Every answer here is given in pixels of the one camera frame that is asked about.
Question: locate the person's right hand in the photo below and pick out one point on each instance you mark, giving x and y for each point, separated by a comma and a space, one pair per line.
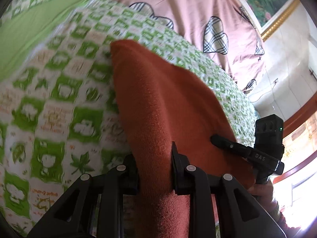
262, 193

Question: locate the rust orange knit sweater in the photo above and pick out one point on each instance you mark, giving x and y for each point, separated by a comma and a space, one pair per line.
161, 104

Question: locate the pink quilt with plaid hearts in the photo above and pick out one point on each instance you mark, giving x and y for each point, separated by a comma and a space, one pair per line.
198, 5

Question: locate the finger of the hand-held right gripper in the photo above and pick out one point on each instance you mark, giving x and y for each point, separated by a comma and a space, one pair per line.
227, 142

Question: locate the white wall socket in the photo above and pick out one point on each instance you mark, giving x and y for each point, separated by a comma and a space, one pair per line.
275, 81

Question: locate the reddish wooden frame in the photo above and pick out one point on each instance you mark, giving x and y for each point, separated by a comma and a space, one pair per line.
302, 114

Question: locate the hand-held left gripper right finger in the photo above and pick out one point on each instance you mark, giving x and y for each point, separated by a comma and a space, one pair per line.
179, 176

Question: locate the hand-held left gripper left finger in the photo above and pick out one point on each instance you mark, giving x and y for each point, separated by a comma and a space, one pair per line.
131, 176

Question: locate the green patterned blanket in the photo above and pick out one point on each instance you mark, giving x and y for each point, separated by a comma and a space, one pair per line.
49, 91

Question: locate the gold framed flower picture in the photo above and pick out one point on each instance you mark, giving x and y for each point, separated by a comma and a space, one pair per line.
262, 0

